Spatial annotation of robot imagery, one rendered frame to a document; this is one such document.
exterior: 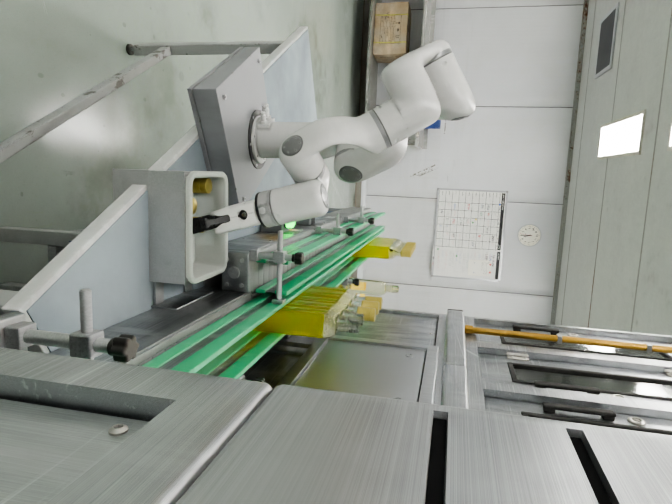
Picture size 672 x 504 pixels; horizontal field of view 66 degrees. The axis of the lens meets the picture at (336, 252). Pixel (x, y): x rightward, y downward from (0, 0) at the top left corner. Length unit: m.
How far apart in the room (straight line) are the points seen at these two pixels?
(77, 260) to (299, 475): 0.75
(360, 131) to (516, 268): 6.27
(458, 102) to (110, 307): 0.79
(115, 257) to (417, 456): 0.83
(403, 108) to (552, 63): 6.29
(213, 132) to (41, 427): 1.00
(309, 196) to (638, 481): 0.84
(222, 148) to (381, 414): 1.03
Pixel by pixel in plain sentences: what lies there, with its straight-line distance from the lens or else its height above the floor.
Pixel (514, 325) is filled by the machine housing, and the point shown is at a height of 1.57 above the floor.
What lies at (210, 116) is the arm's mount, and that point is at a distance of 1.22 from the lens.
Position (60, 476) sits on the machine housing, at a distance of 0.26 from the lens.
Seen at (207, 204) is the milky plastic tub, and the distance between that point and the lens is 1.20.
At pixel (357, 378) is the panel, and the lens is 1.24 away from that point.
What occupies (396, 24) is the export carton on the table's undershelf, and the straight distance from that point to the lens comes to 6.74.
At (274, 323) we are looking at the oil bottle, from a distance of 1.21.
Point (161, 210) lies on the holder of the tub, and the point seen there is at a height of 0.78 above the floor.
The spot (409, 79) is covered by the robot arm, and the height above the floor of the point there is 1.23.
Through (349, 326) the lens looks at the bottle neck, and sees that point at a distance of 1.18.
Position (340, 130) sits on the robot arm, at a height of 1.11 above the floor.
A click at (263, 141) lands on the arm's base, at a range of 1.38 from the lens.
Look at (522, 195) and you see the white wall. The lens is 7.14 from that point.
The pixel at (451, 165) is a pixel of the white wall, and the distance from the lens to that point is 7.09.
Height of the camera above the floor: 1.33
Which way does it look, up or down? 12 degrees down
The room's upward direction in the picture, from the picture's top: 94 degrees clockwise
